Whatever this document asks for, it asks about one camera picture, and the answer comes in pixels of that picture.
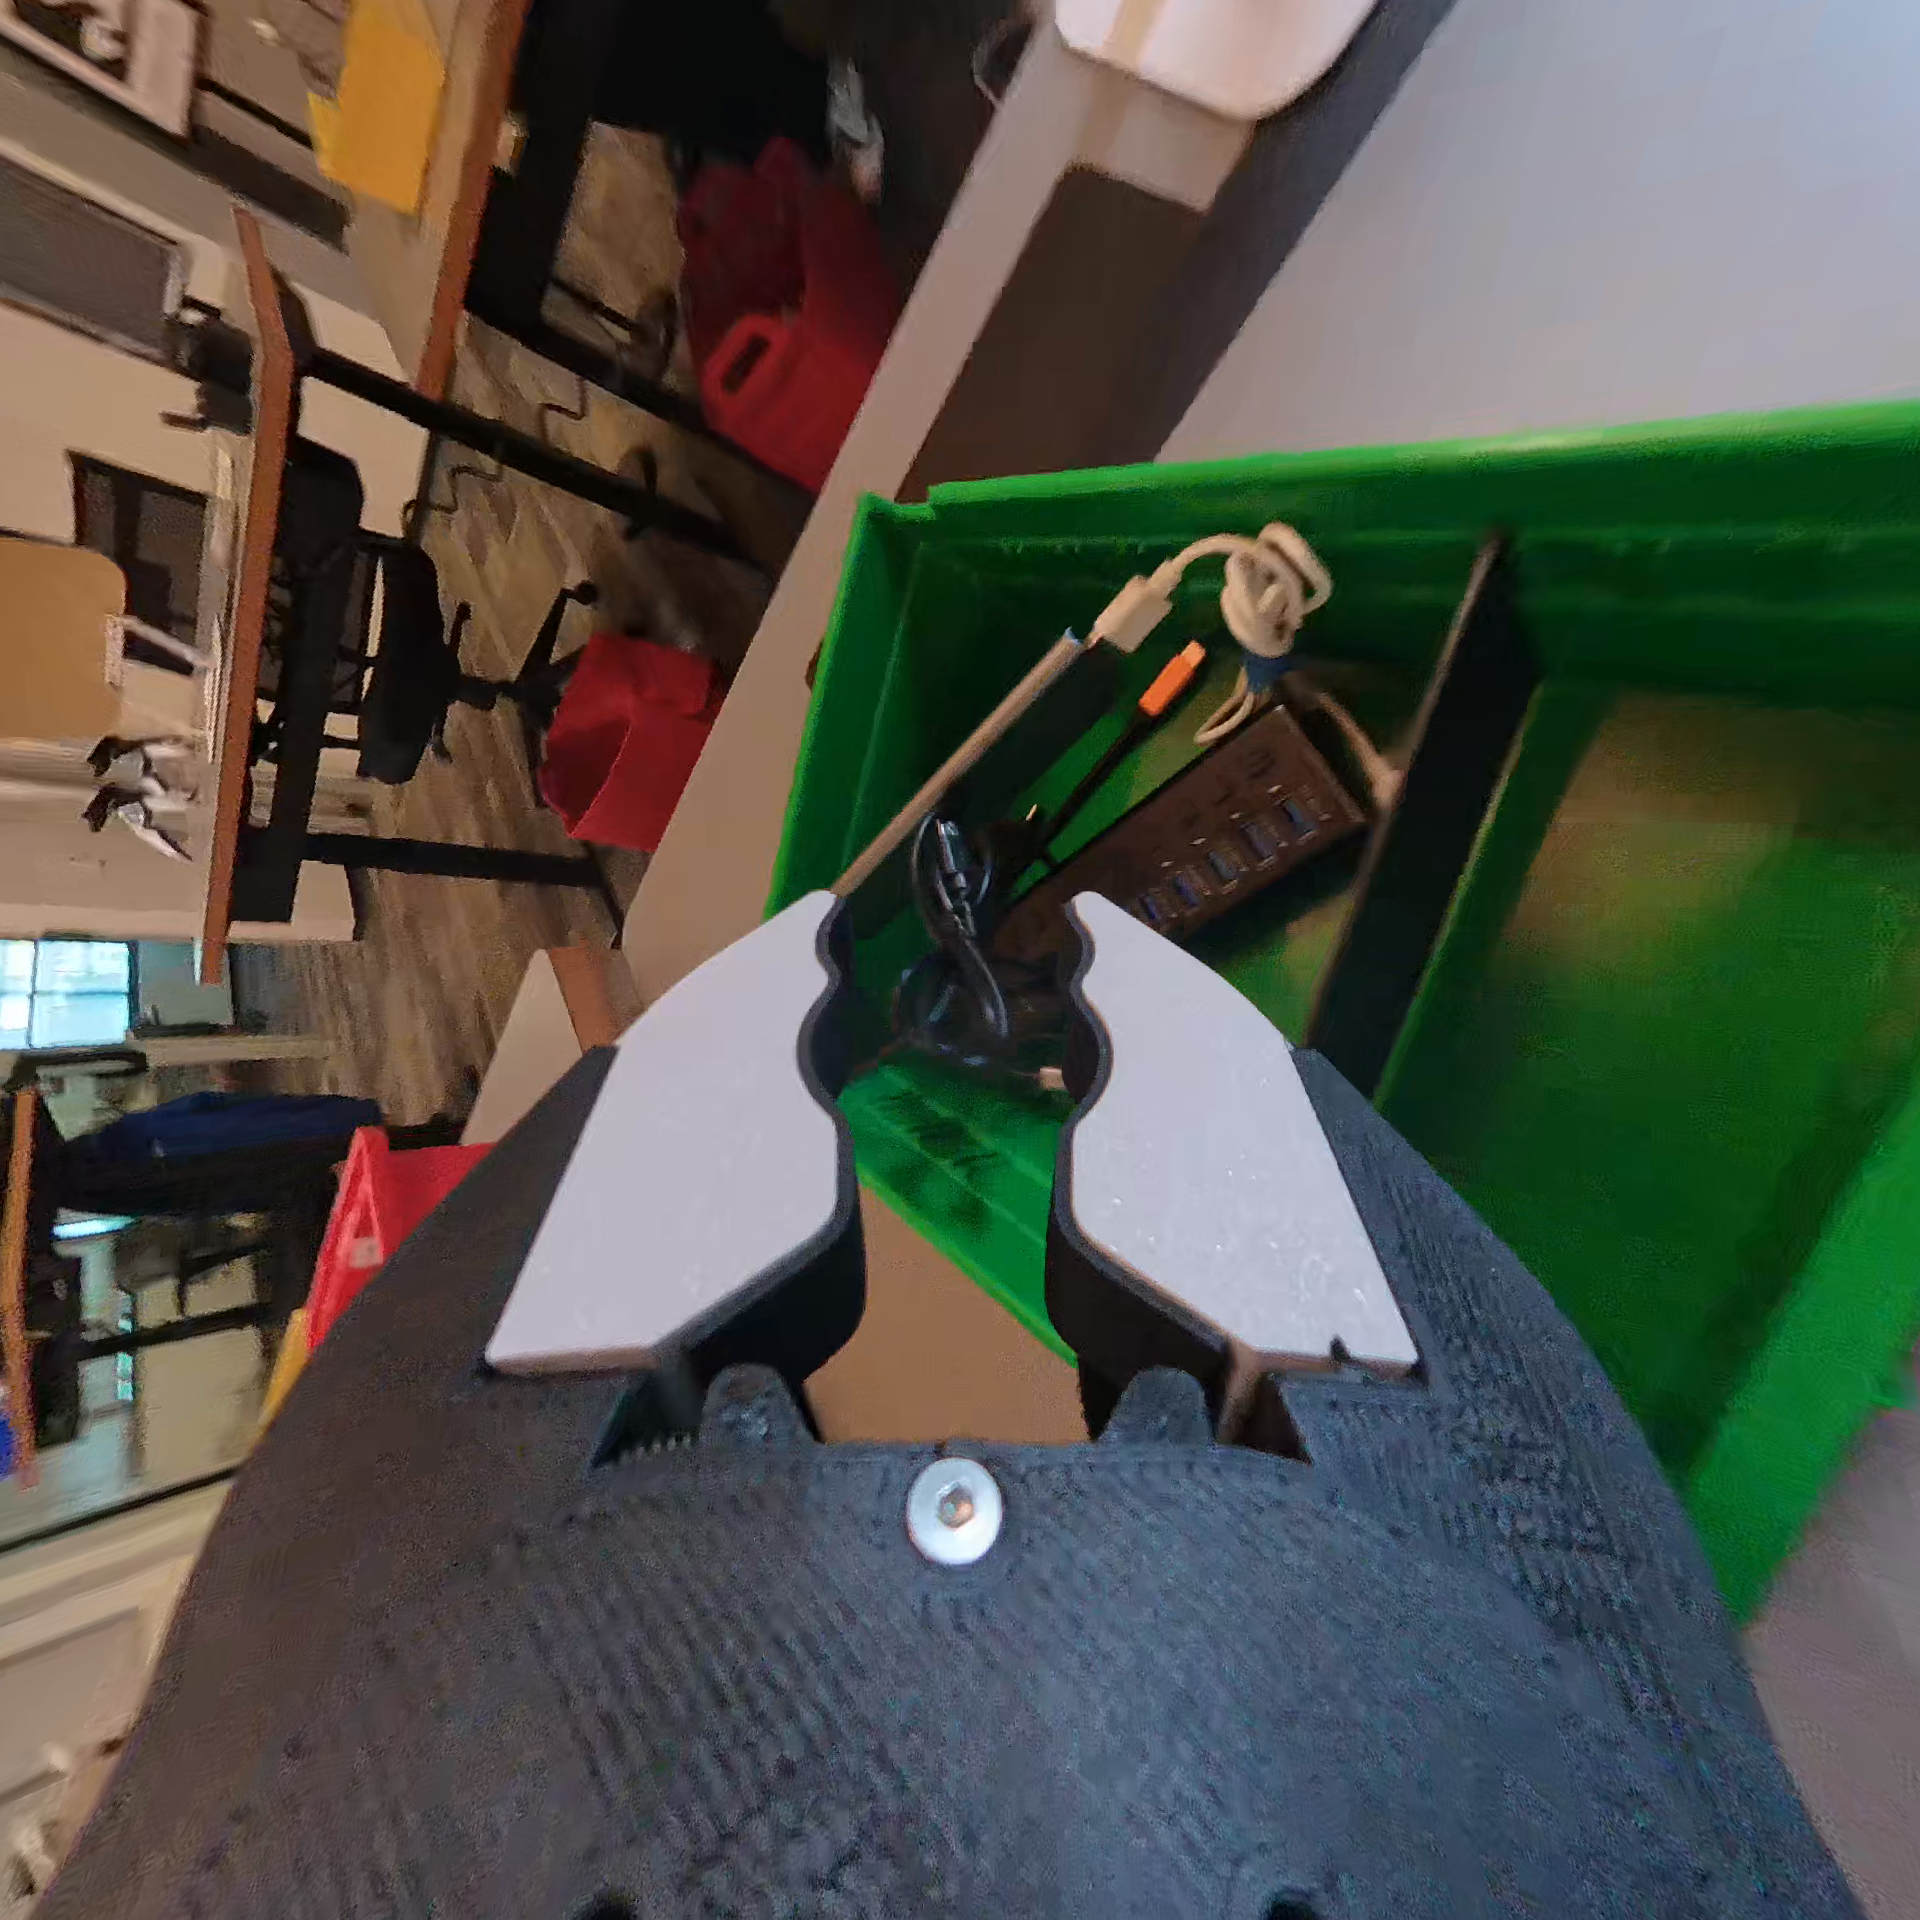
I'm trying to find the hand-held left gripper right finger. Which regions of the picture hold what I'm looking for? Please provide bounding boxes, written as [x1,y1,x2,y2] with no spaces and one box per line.
[1044,891,1421,1375]

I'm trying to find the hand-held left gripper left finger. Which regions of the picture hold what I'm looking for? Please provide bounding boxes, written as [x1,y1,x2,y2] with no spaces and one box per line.
[483,891,873,1375]

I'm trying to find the long black usb hub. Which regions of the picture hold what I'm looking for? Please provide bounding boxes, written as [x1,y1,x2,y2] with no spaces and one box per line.
[989,703,1369,961]

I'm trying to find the thin black usb cable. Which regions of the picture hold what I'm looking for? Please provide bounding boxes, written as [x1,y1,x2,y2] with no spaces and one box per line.
[892,809,1075,1073]

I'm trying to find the green plastic bin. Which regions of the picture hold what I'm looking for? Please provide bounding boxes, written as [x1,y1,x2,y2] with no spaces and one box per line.
[1304,533,1548,1103]
[765,397,1920,1623]

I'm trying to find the slim grey usb hub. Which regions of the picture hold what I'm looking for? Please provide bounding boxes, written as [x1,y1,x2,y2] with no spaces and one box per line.
[830,631,1088,897]

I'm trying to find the black cable orange plugs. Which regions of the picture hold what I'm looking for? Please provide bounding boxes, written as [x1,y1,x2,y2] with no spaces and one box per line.
[1036,637,1208,857]

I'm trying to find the white usb cable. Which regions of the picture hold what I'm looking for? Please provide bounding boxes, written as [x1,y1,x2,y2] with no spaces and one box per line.
[1091,521,1336,752]

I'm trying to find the red ribbed crate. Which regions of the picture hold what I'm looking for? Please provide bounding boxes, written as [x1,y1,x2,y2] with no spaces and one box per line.
[305,1125,495,1352]

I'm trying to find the green plastic bin, black divider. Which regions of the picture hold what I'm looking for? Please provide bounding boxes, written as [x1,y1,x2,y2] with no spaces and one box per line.
[1304,533,1548,1103]

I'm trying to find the dark blue jacket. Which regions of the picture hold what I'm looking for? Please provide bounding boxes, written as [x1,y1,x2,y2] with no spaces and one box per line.
[60,1092,377,1216]

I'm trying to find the black office chair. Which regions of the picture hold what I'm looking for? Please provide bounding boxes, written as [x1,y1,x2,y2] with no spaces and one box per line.
[351,539,601,789]

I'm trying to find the window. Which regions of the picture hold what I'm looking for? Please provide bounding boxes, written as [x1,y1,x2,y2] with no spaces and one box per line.
[0,936,136,1052]

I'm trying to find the silver metal tools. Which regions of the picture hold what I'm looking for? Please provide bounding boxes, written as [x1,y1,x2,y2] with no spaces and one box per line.
[81,727,204,864]

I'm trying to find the wooden desk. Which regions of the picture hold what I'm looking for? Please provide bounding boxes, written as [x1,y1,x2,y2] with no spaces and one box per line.
[195,201,325,985]
[412,0,534,400]

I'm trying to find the black monitor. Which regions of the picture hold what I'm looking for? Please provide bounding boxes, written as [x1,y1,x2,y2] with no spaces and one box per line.
[65,449,212,633]

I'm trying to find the yellow folder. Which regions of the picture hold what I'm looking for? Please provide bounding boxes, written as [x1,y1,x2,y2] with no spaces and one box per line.
[305,0,452,213]

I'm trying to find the white board stand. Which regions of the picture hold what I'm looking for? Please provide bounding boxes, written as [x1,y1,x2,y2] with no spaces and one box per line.
[1048,0,1382,120]

